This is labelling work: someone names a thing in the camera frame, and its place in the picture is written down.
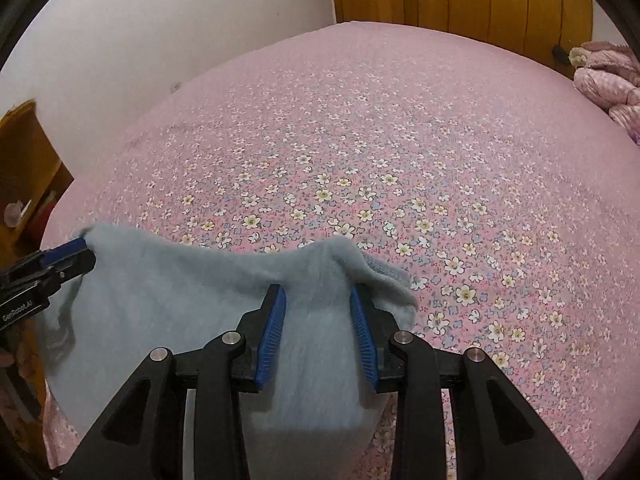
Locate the plush toy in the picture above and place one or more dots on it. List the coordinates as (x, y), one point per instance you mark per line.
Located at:
(578, 57)

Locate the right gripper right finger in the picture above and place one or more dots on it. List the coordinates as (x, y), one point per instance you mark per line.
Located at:
(497, 433)

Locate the pink quilted comforter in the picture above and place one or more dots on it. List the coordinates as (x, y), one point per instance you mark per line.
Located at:
(611, 81)

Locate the pink floral bed sheet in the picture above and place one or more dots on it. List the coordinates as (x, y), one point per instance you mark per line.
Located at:
(485, 201)

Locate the wall socket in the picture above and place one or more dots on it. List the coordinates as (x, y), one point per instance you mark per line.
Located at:
(175, 87)

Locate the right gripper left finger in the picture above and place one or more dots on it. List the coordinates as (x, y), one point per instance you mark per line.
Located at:
(139, 435)

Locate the left hand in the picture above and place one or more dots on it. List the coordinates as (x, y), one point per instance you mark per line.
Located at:
(19, 347)

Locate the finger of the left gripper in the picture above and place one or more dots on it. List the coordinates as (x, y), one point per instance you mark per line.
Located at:
(50, 257)
(65, 269)

